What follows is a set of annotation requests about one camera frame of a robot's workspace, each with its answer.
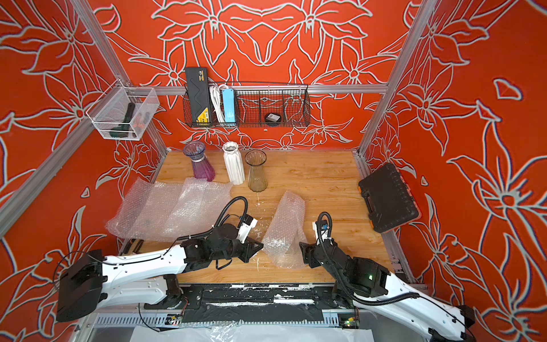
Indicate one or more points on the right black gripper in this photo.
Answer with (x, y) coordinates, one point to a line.
(315, 252)

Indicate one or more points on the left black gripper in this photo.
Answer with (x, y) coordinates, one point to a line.
(245, 249)

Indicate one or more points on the bubble bundle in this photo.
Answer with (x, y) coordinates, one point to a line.
(285, 233)

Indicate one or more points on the bubble roll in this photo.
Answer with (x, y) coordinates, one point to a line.
(171, 209)
(198, 207)

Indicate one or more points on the clear glass vase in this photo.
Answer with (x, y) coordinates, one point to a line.
(256, 179)

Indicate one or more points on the white ribbed ceramic vase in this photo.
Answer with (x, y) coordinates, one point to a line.
(234, 163)

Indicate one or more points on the purple glass vase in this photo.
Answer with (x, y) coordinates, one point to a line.
(201, 167)

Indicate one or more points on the bubble wrap sheet of vase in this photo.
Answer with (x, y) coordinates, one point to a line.
(123, 223)

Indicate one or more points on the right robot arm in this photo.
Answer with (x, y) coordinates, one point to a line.
(408, 306)

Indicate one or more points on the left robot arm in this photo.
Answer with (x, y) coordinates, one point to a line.
(95, 281)

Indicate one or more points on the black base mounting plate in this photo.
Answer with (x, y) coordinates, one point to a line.
(207, 305)

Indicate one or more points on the black plastic tool case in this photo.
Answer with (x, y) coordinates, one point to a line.
(388, 199)

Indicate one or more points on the small black device in basket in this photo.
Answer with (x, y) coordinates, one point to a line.
(272, 119)

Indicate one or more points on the black box with yellow label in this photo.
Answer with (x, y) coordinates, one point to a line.
(198, 94)

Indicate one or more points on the light blue box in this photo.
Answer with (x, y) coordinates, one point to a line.
(229, 105)

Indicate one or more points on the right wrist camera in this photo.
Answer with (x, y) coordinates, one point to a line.
(322, 229)

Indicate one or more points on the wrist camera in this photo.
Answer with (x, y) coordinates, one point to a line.
(245, 227)
(322, 229)

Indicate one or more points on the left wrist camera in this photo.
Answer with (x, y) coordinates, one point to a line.
(245, 227)

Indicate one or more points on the orange handled pliers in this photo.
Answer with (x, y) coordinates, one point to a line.
(132, 247)

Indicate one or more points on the black wire wall basket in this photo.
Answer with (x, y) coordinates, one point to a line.
(254, 100)

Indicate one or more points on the clear plastic wall bin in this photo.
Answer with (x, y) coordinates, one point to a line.
(109, 108)

